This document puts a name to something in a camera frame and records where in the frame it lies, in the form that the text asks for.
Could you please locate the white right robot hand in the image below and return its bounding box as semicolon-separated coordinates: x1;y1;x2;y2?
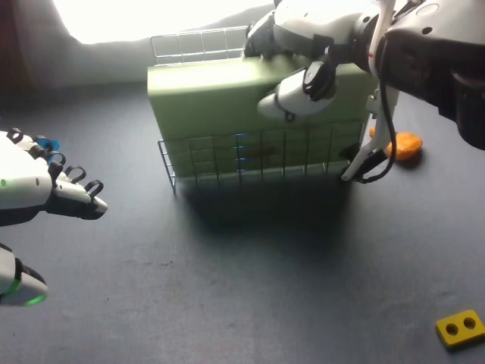
242;0;376;123

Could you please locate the orange toy chicken drumstick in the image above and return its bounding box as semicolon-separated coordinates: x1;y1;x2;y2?
369;127;424;165

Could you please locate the yellow two-hole rectangular block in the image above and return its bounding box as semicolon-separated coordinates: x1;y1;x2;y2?
435;309;485;352

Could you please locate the wire dish rack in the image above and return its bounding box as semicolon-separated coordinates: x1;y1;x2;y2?
149;26;365;194

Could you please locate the green rectangular board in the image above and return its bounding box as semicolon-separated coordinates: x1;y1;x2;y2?
146;56;376;187

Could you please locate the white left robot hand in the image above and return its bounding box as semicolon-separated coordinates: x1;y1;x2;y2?
0;127;109;307

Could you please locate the grey table cloth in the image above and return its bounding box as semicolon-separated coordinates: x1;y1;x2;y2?
0;0;485;364

